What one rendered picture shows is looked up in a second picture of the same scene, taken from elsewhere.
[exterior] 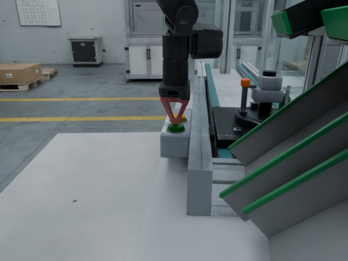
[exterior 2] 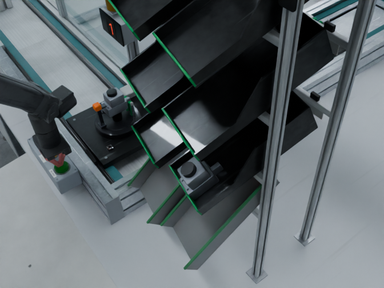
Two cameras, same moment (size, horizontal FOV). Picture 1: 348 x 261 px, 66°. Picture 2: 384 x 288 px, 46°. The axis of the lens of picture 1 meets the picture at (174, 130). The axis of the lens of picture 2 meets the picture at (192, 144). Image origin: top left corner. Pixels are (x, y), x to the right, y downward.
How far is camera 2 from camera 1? 0.81 m
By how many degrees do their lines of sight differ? 40
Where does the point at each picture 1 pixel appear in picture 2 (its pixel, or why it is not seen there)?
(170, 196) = (90, 218)
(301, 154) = (174, 195)
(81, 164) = not seen: outside the picture
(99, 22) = not seen: outside the picture
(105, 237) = (78, 271)
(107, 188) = (41, 242)
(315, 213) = (186, 211)
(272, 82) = (118, 100)
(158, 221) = (99, 240)
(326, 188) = (187, 203)
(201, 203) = (118, 214)
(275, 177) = (167, 206)
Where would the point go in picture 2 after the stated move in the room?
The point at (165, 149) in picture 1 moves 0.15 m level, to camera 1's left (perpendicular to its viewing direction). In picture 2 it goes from (64, 188) to (15, 218)
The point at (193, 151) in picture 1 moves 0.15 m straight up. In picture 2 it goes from (95, 186) to (83, 148)
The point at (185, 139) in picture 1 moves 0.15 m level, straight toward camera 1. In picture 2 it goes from (76, 174) to (103, 207)
